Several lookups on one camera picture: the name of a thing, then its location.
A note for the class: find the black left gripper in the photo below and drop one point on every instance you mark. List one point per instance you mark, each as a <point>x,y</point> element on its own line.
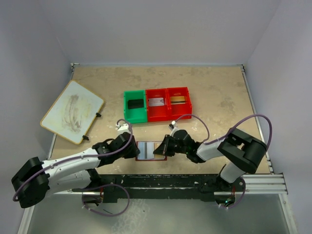
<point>134,152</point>

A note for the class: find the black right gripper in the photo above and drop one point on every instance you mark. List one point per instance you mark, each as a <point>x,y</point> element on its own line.
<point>164,149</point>

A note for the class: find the gold card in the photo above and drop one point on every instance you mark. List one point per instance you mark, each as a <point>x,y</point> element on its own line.
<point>177,99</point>
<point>158,157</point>

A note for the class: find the red leather card holder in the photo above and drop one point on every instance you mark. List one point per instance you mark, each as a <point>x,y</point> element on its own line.
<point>153,152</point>

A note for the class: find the silver VIP card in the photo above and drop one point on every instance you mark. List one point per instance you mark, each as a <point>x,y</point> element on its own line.
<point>146,150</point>

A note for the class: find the black VIP card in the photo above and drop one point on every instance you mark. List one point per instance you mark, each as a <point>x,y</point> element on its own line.
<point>135,103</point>

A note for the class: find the white card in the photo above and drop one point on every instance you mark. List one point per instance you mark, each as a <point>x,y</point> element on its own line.
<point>154,102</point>

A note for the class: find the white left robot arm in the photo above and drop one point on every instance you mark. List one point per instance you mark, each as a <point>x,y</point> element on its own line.
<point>37,179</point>

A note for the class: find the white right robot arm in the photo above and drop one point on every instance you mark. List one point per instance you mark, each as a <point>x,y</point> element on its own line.
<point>244,151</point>

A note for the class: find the yellow-framed whiteboard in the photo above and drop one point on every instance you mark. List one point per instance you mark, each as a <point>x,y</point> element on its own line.
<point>73,113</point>

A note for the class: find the middle red plastic bin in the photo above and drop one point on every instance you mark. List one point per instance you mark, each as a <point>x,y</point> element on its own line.
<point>159,113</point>

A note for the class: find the red plastic bin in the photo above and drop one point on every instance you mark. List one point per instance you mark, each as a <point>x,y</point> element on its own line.
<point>159,113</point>
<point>178,110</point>

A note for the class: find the outer red plastic bin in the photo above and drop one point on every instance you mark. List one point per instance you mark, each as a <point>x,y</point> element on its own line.
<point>178,110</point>

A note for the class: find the green plastic bin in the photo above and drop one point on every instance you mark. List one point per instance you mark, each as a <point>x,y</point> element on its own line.
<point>138,115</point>

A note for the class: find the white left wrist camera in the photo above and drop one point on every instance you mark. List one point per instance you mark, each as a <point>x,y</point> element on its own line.
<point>123,128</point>

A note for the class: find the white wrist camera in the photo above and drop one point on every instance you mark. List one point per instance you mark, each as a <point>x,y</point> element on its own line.
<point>173,127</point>
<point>123,128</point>

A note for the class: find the aluminium table frame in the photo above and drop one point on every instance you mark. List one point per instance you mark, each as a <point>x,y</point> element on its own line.
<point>171,204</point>

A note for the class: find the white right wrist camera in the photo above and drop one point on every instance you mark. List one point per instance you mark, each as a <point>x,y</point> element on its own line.
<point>173,127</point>

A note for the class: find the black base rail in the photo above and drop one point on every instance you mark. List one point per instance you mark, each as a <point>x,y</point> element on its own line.
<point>203,187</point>

